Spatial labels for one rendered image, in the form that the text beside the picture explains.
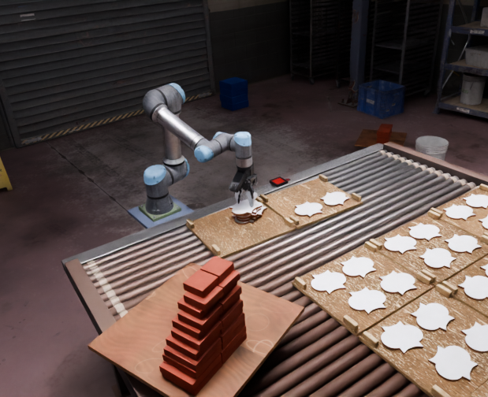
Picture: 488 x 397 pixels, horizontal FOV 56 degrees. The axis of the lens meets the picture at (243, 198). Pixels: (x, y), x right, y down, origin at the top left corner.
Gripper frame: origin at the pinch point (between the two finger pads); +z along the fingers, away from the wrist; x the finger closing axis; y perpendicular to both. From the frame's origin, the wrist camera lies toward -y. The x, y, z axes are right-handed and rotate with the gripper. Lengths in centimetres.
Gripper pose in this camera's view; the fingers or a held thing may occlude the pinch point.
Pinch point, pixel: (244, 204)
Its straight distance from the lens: 219.7
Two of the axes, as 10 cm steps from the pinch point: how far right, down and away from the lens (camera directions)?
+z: 0.6, 8.7, 4.8
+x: -8.4, -2.2, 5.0
